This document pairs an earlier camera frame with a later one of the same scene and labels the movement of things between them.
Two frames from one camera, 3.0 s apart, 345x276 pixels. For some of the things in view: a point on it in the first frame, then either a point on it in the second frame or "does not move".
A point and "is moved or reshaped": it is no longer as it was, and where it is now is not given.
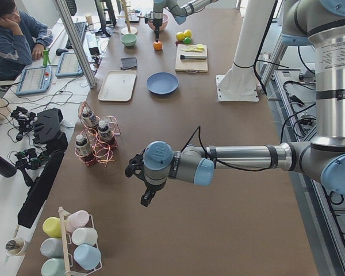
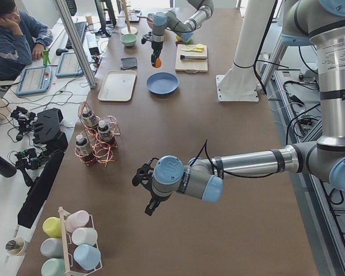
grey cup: (52, 248) does not move
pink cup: (77, 219) does not move
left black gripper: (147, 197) -> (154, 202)
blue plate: (162, 82) does not move
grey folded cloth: (130, 62) does not move
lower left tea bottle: (90, 119) does not move
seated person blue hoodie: (15, 38) does not move
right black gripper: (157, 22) -> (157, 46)
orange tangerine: (157, 46) is moved or reshaped
